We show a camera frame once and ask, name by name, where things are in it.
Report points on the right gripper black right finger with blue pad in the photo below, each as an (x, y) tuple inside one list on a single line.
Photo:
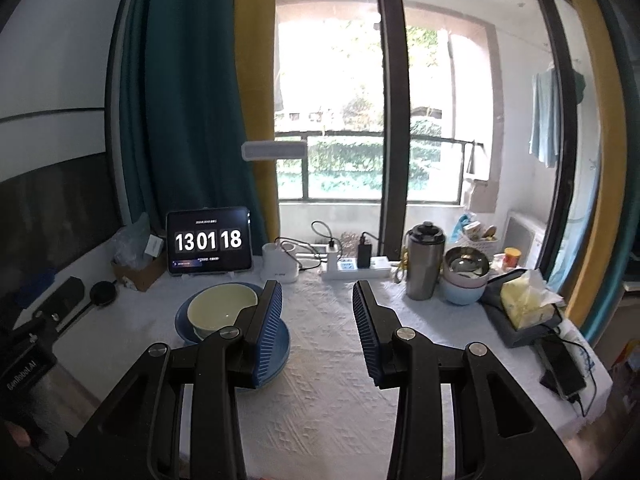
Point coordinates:
[(499, 433)]

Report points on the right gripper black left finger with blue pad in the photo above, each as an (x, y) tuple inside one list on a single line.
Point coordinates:
[(135, 432)]

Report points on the cream bowl blue outside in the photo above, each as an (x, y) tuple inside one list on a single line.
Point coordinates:
[(218, 306)]

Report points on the large blue ceramic bowl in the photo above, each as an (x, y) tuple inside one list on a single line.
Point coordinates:
[(273, 349)]

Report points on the black power bank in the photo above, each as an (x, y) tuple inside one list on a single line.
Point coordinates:
[(559, 362)]

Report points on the yellow tissue pack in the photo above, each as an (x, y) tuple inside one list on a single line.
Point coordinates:
[(528, 301)]

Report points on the light blue bowl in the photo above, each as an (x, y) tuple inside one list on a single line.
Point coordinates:
[(460, 296)]

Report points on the black round puck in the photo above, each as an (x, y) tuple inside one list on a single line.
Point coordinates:
[(103, 294)]

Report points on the cardboard box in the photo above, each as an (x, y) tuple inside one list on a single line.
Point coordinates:
[(140, 280)]

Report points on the white lace tablecloth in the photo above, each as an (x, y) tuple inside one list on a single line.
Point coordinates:
[(322, 417)]

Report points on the orange lidded jar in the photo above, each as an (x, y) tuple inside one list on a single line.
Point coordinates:
[(511, 258)]

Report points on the small white box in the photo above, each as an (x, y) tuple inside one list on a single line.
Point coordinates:
[(154, 246)]

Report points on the white storage basket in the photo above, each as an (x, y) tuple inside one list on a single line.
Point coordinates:
[(488, 246)]

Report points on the stainless steel tumbler black lid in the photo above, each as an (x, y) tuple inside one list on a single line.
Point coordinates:
[(426, 244)]

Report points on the white power strip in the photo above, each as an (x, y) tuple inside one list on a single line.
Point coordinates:
[(346, 269)]

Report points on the tablet showing clock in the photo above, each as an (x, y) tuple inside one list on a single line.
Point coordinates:
[(208, 241)]

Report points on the white toothbrush holder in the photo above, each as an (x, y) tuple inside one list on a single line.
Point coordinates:
[(279, 262)]

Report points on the black charger plug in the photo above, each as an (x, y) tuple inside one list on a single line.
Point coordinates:
[(364, 254)]

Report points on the white charger plug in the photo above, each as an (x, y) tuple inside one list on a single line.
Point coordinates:
[(332, 256)]

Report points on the teal curtain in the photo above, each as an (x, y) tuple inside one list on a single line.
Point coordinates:
[(180, 120)]

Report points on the hanging blue clothing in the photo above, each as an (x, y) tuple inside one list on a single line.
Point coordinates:
[(544, 139)]

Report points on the white desk lamp head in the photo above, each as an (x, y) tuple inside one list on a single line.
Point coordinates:
[(260, 151)]

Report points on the yellow curtain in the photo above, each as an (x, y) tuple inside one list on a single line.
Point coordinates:
[(254, 28)]

